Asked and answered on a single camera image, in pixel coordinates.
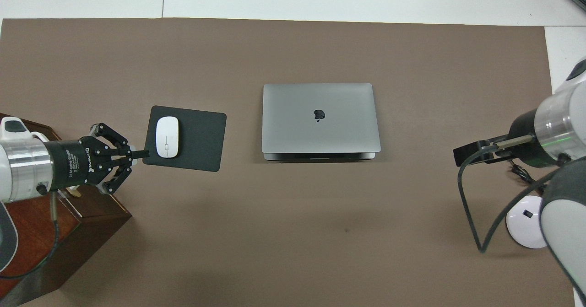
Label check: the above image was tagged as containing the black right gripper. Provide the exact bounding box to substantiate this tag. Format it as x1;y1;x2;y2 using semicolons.
453;108;564;168

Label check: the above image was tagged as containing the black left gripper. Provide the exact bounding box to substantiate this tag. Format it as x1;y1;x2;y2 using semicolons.
46;123;150;196

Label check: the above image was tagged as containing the silver grey laptop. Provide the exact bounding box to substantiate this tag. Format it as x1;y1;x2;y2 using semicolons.
261;83;381;162

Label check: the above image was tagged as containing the white computer mouse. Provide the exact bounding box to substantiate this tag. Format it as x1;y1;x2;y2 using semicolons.
156;116;179;158

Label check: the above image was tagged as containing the dark brown wooden box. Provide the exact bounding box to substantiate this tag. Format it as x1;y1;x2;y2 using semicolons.
0;113;132;307

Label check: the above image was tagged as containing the black mouse pad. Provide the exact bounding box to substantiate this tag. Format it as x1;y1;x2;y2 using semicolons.
142;105;227;172

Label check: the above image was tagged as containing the white desk lamp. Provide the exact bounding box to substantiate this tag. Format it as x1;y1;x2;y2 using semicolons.
506;195;548;249

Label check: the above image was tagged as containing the brown table mat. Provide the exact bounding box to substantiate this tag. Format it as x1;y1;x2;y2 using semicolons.
0;18;576;307

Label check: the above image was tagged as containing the black lamp power cable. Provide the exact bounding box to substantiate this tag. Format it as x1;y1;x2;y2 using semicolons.
509;160;548;195

